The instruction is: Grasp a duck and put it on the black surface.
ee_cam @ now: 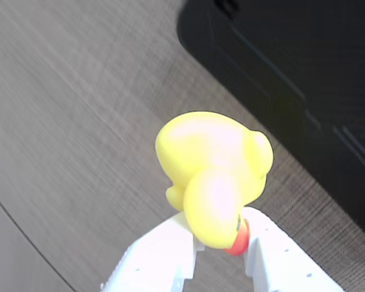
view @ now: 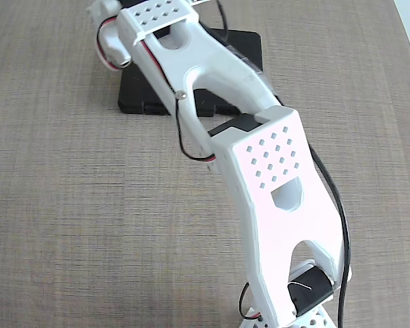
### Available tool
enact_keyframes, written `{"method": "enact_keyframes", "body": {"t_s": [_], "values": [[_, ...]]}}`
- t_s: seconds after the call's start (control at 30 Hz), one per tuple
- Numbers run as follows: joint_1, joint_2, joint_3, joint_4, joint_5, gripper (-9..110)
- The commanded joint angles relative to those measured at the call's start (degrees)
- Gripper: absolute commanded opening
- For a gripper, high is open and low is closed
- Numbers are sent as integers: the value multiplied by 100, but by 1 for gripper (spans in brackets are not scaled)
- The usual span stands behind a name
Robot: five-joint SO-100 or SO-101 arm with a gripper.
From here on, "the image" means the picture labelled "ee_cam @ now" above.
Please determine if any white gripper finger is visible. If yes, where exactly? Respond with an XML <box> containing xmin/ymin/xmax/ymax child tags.
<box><xmin>242</xmin><ymin>207</ymin><xmax>345</xmax><ymax>292</ymax></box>
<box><xmin>99</xmin><ymin>212</ymin><xmax>206</xmax><ymax>292</ymax></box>

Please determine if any yellow rubber duck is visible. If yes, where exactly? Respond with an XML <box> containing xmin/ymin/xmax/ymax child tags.
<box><xmin>155</xmin><ymin>111</ymin><xmax>275</xmax><ymax>257</ymax></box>

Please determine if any black plastic case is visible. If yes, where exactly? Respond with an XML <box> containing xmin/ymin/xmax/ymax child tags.
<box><xmin>176</xmin><ymin>0</ymin><xmax>365</xmax><ymax>244</ymax></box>

